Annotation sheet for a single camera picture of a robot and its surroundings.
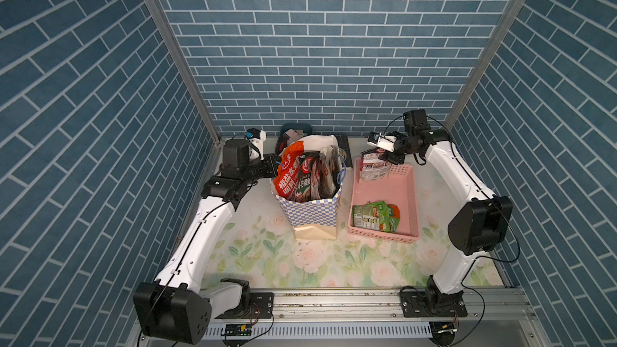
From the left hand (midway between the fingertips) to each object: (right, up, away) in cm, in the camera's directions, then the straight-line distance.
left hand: (288, 158), depth 75 cm
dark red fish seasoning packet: (+12, -3, +7) cm, 14 cm away
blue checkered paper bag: (+8, -20, +3) cm, 22 cm away
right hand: (+35, +4, +13) cm, 38 cm away
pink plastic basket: (+45, -13, +28) cm, 55 cm away
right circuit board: (+47, -52, -5) cm, 70 cm away
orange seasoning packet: (-2, -6, +8) cm, 10 cm away
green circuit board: (-14, -52, -3) cm, 54 cm away
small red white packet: (+31, -4, +21) cm, 38 cm away
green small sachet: (+32, -22, +15) cm, 41 cm away
